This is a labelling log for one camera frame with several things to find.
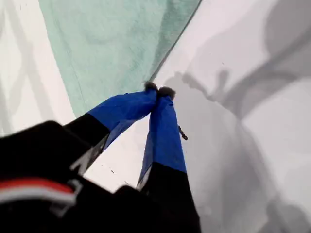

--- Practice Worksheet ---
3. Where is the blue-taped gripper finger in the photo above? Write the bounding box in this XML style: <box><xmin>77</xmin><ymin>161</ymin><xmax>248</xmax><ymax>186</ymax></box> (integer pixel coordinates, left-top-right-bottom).
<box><xmin>63</xmin><ymin>82</ymin><xmax>158</xmax><ymax>174</ymax></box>
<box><xmin>136</xmin><ymin>86</ymin><xmax>202</xmax><ymax>233</ymax></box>

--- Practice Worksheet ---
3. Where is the pale green T-shirt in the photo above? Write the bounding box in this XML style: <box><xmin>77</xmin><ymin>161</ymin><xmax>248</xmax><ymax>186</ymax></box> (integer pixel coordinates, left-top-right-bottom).
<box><xmin>38</xmin><ymin>0</ymin><xmax>203</xmax><ymax>120</ymax></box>

